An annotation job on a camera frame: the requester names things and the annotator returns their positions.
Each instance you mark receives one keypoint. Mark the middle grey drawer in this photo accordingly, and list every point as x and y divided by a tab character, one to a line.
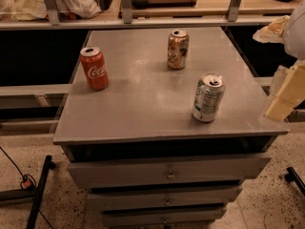
164	198

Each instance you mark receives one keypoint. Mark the grey metal bracket middle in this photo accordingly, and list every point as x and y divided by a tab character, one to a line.
126	11

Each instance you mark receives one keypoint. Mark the orange patterned soda can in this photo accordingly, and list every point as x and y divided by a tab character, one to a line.
178	45

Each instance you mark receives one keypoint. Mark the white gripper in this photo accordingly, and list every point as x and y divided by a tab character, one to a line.
295	32

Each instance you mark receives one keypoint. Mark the grey drawer cabinet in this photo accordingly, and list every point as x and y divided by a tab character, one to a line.
146	111

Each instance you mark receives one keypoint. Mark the grey metal bracket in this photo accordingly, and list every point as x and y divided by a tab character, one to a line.
126	11
52	12
233	10

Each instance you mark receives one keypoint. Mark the bottom grey drawer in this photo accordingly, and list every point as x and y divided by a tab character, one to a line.
163	216

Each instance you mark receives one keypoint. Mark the black stand leg left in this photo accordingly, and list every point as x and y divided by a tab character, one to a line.
37	199

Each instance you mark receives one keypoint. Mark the black stand foot right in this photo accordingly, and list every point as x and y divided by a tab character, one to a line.
292	176

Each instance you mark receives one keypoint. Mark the red coke can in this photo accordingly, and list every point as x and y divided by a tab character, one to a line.
94	67

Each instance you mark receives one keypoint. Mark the grey drawer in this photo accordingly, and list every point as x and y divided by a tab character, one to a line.
167	170
164	198
163	216

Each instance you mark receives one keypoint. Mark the green white 7up can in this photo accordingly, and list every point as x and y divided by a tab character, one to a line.
209	92

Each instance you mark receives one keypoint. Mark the top grey drawer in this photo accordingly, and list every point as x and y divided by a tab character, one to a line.
167	170

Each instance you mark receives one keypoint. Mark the white cloth on shelf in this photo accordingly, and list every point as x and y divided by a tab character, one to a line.
27	10

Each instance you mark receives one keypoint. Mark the grey metal bracket left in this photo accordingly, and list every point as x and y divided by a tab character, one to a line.
52	12

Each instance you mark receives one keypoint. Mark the grey metal bracket right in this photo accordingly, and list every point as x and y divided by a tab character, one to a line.
233	10

